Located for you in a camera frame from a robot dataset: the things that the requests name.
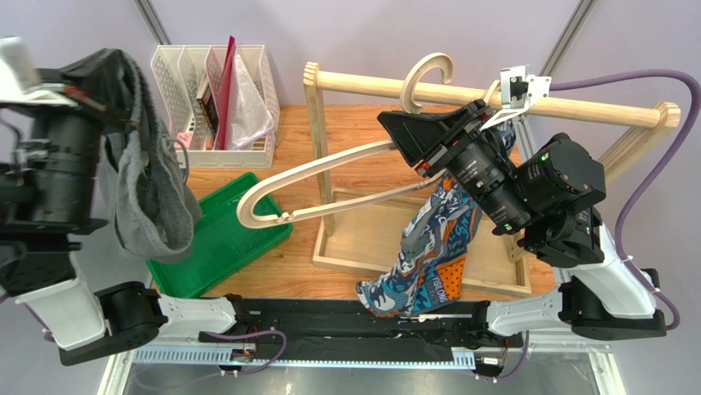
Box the grey shorts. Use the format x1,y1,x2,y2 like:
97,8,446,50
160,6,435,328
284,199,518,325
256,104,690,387
98,49,202,263

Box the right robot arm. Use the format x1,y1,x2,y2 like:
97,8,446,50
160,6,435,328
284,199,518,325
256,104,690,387
378,100,666,341

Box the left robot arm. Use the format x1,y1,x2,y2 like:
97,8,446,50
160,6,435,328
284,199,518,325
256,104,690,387
1,49,248,366

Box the patterned blue orange shorts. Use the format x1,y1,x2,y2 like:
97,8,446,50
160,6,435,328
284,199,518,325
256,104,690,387
355,106,518,318

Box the pink eraser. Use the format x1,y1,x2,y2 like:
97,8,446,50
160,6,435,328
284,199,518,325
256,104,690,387
174,132,193,150

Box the dark book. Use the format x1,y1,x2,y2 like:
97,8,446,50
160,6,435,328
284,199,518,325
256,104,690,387
196,79,219,135

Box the wooden clothes rack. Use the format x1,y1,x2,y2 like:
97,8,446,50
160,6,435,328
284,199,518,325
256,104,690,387
313,68,680,297

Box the white file organizer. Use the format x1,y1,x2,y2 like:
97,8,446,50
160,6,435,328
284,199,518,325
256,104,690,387
151,45,280,169

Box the red folder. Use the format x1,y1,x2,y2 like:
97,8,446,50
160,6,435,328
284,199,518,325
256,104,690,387
214,35,236,150

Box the clear plastic bag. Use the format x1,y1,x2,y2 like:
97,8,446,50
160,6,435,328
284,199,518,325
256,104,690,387
224,53,274,151

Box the green plastic tray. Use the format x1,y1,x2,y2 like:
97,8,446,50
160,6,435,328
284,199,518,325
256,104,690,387
146,172,293,298

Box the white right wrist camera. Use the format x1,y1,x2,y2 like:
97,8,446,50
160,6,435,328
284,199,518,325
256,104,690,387
480,65,552,131

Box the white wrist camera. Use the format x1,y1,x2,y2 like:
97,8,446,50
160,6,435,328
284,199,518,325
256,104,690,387
480,65,552,131
1,37,77,107

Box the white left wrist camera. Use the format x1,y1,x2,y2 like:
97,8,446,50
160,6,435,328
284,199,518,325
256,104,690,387
1,37,77,107

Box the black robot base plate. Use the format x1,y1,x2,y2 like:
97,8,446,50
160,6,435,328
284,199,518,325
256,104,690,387
198,299,524,366

